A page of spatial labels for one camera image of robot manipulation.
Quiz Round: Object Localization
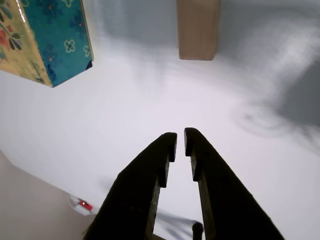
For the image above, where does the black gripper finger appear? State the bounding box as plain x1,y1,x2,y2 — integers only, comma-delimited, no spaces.
83,131,178,240
184,127,286,240

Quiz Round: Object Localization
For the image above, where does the wooden Jenga block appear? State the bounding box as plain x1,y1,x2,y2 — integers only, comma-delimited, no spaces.
176,0,222,61

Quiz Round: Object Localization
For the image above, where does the yellow blue floral box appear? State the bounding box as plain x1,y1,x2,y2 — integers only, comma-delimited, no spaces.
0,0,95,88

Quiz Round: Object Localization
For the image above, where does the black round knob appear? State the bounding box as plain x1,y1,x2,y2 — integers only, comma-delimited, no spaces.
191,222,205,240

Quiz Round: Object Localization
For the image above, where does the small white red device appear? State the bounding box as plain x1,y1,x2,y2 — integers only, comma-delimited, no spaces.
69,196,94,216

